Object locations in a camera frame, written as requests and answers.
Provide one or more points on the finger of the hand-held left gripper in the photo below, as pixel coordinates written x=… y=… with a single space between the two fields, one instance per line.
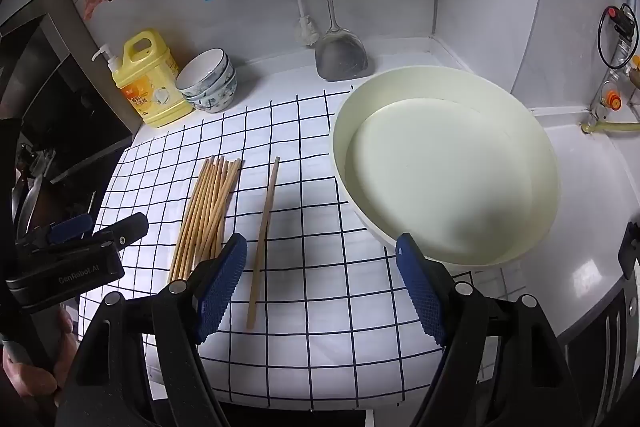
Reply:
x=127 y=227
x=75 y=227

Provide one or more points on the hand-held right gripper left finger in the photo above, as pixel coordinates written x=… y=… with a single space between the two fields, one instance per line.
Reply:
x=222 y=287

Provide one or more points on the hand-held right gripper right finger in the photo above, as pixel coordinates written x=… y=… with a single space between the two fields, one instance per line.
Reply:
x=422 y=292

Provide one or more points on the tan wooden chopstick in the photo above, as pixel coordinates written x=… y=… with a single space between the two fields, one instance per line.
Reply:
x=265 y=232

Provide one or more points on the pile of wooden chopsticks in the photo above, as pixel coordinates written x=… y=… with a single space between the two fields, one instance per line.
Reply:
x=205 y=207

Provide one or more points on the cream plastic basin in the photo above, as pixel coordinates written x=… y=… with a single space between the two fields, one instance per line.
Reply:
x=440 y=167

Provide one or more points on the person's left hand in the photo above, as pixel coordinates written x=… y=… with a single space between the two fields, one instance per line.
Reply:
x=25 y=379

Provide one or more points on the white black checkered cloth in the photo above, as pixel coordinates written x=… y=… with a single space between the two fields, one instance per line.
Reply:
x=320 y=307

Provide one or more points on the yellow detergent pump bottle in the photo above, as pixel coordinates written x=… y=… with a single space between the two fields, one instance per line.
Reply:
x=150 y=92

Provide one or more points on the floral ceramic bowl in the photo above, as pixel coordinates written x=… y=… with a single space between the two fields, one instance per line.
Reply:
x=215 y=106
x=222 y=93
x=202 y=67

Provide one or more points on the orange valve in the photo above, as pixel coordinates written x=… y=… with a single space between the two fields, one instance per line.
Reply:
x=613 y=99

